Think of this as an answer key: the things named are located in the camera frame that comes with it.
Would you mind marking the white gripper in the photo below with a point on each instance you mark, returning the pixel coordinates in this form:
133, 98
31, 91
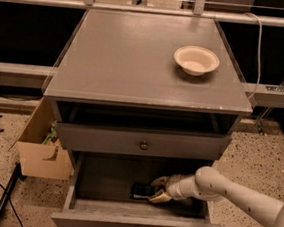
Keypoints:
173, 187

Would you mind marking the blue rxbar wrapper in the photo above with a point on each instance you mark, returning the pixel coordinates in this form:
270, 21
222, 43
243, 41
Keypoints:
142, 191

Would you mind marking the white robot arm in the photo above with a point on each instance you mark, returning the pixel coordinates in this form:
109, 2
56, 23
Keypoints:
209, 184

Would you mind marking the round upper drawer knob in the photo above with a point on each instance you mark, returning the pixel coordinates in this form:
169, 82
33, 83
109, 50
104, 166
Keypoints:
144, 145

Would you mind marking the grey upper drawer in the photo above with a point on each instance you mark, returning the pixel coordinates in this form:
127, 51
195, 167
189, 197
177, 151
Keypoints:
117, 140

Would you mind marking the grey open lower drawer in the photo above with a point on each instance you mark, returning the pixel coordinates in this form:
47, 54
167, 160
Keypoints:
100, 193

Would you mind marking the grey wooden drawer cabinet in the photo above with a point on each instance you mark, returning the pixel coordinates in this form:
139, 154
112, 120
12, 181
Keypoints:
120, 71

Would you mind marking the green item in box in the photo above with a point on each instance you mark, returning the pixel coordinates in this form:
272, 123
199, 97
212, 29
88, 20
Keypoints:
52, 133

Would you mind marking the black metal floor bar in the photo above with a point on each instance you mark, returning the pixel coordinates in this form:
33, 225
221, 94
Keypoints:
4, 200

